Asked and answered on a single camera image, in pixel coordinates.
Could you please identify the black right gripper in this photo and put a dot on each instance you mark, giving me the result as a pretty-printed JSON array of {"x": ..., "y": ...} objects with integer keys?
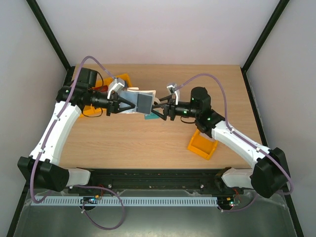
[{"x": 170, "y": 111}]

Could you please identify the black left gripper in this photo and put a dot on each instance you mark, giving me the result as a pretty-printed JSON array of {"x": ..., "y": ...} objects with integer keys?
[{"x": 114, "y": 104}]

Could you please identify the teal green card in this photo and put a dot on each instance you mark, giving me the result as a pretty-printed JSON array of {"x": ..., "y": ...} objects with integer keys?
[{"x": 151, "y": 116}]

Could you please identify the beige leather card holder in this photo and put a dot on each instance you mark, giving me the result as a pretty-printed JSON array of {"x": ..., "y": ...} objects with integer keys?
[{"x": 144, "y": 99}]

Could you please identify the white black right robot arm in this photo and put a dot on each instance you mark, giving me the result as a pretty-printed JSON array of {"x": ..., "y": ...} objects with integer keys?
[{"x": 268, "y": 171}]

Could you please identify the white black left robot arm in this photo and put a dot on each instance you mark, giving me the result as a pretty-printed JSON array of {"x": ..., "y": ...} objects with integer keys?
[{"x": 41, "y": 168}]

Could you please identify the red card stack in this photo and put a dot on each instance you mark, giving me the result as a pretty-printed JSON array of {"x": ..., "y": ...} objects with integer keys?
[{"x": 103, "y": 88}]

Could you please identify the yellow three-compartment bin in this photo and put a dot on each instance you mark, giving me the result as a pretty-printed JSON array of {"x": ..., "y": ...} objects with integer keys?
[{"x": 98, "y": 100}]

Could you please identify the small yellow bin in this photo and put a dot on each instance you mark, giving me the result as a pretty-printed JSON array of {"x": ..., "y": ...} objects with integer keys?
[{"x": 202, "y": 145}]

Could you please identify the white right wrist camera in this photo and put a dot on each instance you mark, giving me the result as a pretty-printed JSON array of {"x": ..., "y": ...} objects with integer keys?
[{"x": 173, "y": 90}]

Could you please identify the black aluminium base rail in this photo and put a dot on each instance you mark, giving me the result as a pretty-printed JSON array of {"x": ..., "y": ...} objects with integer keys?
[{"x": 204, "y": 181}]

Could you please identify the black left frame post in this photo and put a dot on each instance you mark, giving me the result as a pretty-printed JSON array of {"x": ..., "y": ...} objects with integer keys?
[{"x": 41, "y": 19}]

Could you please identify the black frame post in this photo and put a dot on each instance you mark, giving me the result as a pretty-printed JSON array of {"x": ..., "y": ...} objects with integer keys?
[
  {"x": 273, "y": 19},
  {"x": 41, "y": 19}
]

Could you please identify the white slotted cable duct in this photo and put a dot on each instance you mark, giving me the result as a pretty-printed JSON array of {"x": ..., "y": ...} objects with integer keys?
[{"x": 130, "y": 201}]

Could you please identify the black right frame post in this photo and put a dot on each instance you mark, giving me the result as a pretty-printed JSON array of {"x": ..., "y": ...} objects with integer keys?
[{"x": 273, "y": 19}]

